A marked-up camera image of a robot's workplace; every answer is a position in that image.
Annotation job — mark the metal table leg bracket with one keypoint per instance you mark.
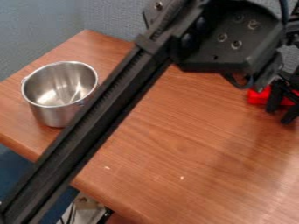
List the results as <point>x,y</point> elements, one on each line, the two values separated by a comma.
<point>84,211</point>

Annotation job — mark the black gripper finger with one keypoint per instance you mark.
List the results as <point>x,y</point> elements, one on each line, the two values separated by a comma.
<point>291,114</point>
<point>276,96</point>

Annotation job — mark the red rectangular block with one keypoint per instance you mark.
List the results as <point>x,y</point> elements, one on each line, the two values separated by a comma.
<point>259,98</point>

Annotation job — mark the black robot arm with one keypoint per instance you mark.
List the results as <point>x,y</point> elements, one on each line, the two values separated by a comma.
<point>225,37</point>

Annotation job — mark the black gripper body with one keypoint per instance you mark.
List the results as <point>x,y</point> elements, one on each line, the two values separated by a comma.
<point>288,83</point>

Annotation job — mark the stainless steel pot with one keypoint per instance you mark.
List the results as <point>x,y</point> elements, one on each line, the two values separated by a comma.
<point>57,89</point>

